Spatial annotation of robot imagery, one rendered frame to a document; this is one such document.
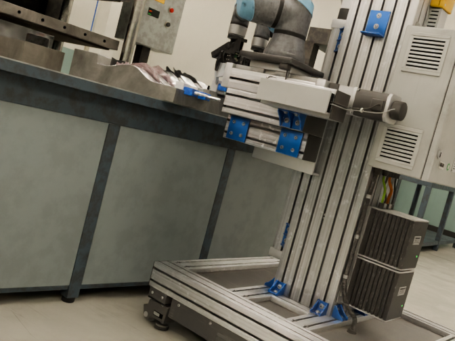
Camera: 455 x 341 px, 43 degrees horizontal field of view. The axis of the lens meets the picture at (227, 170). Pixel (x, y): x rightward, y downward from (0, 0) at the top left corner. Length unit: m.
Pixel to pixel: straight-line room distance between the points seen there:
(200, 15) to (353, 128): 9.35
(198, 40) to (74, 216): 9.20
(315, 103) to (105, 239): 0.95
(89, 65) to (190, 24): 9.05
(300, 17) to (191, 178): 0.80
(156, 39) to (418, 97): 1.77
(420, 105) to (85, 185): 1.15
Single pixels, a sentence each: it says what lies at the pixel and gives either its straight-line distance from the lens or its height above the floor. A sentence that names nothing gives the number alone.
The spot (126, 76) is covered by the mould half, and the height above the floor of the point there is 0.85.
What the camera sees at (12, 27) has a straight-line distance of 2.75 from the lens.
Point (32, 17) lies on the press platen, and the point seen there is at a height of 1.01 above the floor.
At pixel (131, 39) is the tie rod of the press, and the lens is 3.01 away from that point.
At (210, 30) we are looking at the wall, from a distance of 10.99.
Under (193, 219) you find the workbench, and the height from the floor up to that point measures 0.34.
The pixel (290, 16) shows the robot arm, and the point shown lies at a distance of 2.03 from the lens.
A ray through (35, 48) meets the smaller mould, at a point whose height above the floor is 0.86.
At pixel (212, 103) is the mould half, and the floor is 0.84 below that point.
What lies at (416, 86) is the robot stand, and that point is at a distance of 1.91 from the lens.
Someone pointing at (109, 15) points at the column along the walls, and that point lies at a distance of 10.59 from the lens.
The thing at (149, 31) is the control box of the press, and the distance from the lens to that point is 3.24.
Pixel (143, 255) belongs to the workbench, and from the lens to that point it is 2.33.
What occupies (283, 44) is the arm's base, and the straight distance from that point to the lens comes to 2.00.
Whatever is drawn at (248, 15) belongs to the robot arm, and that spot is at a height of 1.15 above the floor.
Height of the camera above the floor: 0.79
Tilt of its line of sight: 5 degrees down
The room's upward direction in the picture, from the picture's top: 15 degrees clockwise
